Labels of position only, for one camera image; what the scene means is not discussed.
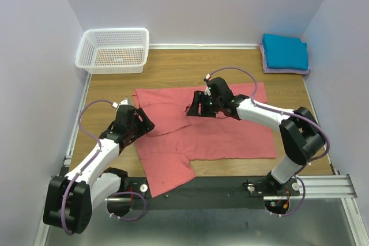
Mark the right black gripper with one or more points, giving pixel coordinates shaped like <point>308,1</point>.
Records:
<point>199,98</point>

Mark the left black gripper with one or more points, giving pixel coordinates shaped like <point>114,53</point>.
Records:
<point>146,125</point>

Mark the pink t shirt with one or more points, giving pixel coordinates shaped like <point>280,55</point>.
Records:
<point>177,139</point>

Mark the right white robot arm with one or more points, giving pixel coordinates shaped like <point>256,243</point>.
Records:
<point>301,135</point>

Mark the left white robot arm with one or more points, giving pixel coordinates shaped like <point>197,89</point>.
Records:
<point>71,198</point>

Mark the folded lavender t shirt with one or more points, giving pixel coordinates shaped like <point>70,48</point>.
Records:
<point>268,70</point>

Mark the white plastic basket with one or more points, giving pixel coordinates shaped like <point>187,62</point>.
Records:
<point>113,51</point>

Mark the folded teal t shirt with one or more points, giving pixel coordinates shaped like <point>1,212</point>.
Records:
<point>283,52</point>

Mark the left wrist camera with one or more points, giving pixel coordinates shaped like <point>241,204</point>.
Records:
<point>125,101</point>

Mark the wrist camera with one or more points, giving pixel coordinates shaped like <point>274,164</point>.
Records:
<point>207,89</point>
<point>125,101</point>

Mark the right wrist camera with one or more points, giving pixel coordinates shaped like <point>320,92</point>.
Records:
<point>207,89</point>

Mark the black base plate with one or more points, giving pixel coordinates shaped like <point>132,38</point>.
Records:
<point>202,193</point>

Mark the aluminium rail frame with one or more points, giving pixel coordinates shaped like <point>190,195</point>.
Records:
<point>311,187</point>

